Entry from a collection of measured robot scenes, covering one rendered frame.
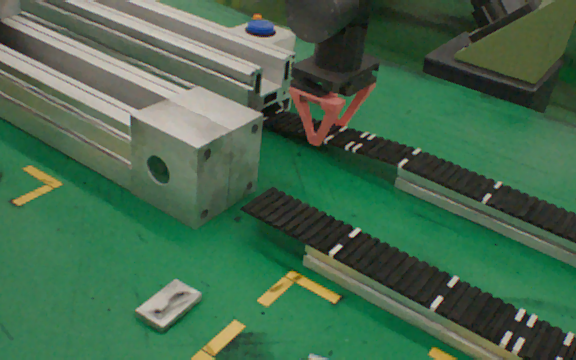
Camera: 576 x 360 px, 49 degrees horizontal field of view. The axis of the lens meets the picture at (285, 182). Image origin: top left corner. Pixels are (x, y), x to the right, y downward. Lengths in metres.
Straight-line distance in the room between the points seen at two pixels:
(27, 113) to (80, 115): 0.09
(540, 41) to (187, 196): 0.69
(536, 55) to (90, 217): 0.77
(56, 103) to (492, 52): 0.73
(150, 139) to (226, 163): 0.08
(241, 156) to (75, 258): 0.19
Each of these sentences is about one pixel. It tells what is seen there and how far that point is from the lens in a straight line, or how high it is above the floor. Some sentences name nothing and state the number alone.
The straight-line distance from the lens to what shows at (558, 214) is 0.72.
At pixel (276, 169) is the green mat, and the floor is 0.78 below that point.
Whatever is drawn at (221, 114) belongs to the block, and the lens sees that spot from 0.64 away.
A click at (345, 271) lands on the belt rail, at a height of 0.80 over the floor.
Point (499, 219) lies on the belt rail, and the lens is 0.72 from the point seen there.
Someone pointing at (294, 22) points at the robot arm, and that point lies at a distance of 0.65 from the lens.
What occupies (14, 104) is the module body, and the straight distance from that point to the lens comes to 0.81.
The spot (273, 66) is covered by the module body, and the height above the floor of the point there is 0.85.
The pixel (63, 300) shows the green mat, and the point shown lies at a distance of 0.57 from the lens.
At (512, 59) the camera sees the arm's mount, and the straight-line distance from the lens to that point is 1.14.
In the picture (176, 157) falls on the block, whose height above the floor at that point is 0.85.
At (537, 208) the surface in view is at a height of 0.81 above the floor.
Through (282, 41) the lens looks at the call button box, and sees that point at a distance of 0.96.
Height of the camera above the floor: 1.17
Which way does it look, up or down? 33 degrees down
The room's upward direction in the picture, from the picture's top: 7 degrees clockwise
